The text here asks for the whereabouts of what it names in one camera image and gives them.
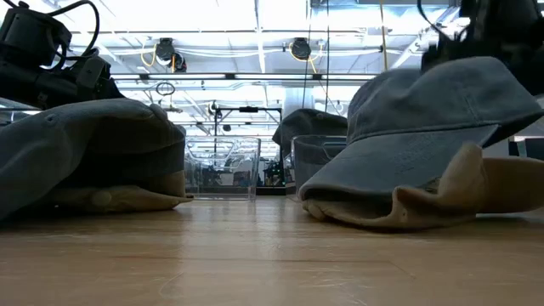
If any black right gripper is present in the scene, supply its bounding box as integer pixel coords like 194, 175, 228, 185
420, 24, 544, 97

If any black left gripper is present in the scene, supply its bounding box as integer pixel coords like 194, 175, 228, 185
0, 54, 126, 111

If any blue denim cap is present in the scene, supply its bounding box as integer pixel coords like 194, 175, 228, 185
297, 55, 544, 203
0, 98, 189, 220
271, 107, 349, 161

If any beige cotton cap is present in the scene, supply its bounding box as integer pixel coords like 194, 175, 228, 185
478, 156, 544, 215
302, 142, 486, 231
42, 169, 196, 214

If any black monitor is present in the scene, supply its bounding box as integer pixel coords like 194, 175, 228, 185
507, 135, 544, 162

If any clear plastic bin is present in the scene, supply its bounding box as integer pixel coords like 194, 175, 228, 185
184, 135, 263, 202
291, 134, 350, 201

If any linear ceiling light strip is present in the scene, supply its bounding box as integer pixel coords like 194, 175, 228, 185
108, 72, 380, 82

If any black hanging cable loop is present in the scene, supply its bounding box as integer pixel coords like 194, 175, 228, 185
155, 81, 177, 97

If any black ceiling cord reel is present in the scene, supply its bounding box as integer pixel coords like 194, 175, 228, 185
290, 37, 314, 61
154, 37, 188, 73

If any yellow hanging cable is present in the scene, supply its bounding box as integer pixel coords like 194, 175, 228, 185
379, 0, 388, 72

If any distant black metal frame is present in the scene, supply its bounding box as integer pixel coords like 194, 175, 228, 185
214, 105, 284, 188

